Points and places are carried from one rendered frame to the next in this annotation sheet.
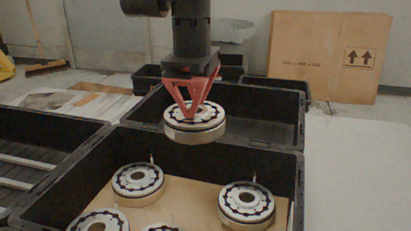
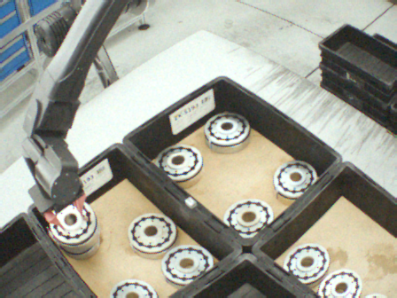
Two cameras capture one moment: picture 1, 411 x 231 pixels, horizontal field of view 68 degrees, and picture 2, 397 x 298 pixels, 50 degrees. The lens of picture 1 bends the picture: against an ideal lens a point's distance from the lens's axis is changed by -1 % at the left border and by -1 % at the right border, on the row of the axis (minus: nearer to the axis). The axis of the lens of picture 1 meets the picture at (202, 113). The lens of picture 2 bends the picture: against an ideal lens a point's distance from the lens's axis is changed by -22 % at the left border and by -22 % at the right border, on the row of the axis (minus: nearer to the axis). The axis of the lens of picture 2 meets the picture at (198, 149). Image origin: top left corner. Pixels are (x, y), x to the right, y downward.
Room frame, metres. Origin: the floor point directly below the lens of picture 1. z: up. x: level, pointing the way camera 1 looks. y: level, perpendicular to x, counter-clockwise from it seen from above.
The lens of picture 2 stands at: (0.70, 0.55, 1.69)
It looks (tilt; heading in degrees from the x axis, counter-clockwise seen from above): 45 degrees down; 220
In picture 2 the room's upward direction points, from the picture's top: 10 degrees counter-clockwise
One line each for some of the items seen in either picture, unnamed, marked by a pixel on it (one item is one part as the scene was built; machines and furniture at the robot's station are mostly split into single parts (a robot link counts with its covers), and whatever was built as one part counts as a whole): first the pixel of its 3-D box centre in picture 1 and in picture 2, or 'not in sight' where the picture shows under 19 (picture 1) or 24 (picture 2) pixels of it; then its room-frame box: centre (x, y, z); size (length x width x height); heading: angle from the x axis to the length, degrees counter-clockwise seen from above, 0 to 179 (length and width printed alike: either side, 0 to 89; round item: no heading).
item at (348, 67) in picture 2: not in sight; (365, 90); (-0.94, 0.19, 0.37); 0.40 x 0.30 x 0.45; 77
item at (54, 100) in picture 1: (44, 99); not in sight; (1.18, 0.68, 0.71); 0.22 x 0.19 x 0.01; 77
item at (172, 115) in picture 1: (193, 113); (72, 221); (0.45, 0.01, 1.02); 0.10 x 0.10 x 0.01
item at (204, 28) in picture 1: (192, 41); (50, 179); (0.46, 0.02, 1.14); 0.10 x 0.07 x 0.07; 163
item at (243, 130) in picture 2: not in sight; (227, 128); (-0.01, 0.04, 0.86); 0.10 x 0.10 x 0.01
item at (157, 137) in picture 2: not in sight; (237, 169); (0.10, 0.13, 0.87); 0.40 x 0.30 x 0.11; 73
